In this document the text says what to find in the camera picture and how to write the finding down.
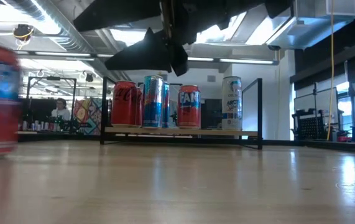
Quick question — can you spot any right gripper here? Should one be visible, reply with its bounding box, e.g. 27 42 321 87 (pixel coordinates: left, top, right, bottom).
73 0 246 77

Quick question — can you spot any red Coca-Cola can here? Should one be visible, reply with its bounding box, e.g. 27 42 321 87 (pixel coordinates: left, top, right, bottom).
111 80 137 128

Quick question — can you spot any red soda can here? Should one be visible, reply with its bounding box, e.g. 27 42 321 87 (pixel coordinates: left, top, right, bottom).
135 86 144 127

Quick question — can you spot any white Celsius can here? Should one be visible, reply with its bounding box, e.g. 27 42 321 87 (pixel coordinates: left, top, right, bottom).
221 76 243 131

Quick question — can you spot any long linear ceiling light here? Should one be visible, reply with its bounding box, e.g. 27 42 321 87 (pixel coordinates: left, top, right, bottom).
15 50 279 65

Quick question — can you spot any colourful patchwork panel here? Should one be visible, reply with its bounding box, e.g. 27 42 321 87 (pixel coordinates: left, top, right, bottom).
72 98 102 136

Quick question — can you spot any person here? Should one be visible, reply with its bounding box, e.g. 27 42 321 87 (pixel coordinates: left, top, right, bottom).
50 97 71 122

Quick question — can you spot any black cabinet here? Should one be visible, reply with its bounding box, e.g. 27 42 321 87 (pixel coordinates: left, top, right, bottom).
200 98 223 129

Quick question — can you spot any background work table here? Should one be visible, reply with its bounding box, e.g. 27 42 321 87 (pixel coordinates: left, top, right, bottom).
17 129 102 135

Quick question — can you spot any black tripod stand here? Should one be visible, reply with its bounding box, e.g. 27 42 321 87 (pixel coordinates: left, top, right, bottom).
312 82 318 119

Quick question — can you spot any black perforated rack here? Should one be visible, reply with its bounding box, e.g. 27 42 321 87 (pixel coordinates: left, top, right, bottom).
291 108 328 141

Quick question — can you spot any small red container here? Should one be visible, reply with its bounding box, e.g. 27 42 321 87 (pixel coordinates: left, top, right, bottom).
336 129 352 143

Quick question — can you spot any black ceiling cable reel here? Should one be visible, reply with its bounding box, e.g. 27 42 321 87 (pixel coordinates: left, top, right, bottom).
12 23 35 42

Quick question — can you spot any black background rig frame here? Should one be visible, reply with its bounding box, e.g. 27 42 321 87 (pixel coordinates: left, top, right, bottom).
25 75 78 131

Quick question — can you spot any black metal shelf frame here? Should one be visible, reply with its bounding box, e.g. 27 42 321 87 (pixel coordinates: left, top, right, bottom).
99 76 264 151

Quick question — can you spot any yellow hanging cable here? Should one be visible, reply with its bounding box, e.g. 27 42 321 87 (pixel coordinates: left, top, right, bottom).
326 0 335 141

